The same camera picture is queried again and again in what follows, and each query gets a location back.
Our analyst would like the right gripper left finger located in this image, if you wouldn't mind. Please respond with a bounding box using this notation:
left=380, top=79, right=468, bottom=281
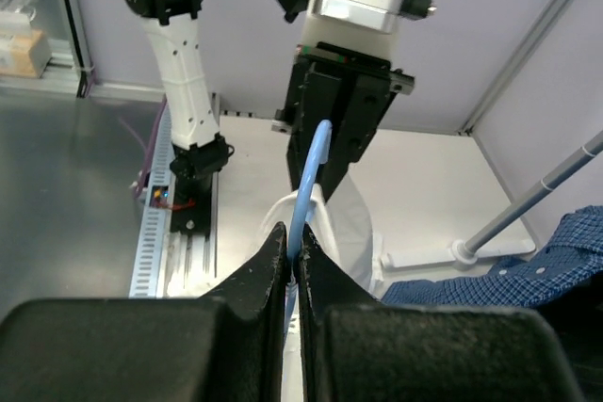
left=1, top=223, right=288, bottom=401

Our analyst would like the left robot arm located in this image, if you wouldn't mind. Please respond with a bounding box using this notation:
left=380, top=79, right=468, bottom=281
left=124, top=0, right=435, bottom=209

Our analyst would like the blue wire hanger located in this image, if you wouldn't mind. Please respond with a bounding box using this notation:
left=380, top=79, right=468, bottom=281
left=280, top=119, right=334, bottom=402

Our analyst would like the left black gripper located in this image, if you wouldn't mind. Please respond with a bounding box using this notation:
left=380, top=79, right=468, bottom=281
left=272, top=42, right=416, bottom=201

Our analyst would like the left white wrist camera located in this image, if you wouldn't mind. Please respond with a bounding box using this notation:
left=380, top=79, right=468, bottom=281
left=300, top=0, right=403, bottom=61

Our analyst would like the metal clothes rack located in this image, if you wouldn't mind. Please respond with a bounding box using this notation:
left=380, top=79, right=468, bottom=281
left=381, top=133, right=602, bottom=270

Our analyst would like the white shirt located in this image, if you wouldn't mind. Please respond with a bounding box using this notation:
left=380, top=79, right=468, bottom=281
left=164, top=180, right=387, bottom=402

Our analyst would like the grey slotted cable duct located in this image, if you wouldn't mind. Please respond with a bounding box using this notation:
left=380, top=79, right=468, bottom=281
left=129, top=110, right=173, bottom=298

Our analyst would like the blue checked shirt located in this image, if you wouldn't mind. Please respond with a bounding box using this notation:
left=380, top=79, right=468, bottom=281
left=382, top=205, right=602, bottom=308

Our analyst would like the black shirt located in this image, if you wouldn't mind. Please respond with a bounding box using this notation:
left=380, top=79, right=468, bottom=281
left=537, top=274, right=603, bottom=401

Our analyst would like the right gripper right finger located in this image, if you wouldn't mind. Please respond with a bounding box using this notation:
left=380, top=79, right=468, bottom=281
left=296, top=228, right=583, bottom=401

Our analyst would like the cardboard box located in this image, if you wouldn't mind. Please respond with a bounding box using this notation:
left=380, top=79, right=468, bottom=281
left=0, top=29, right=52, bottom=78

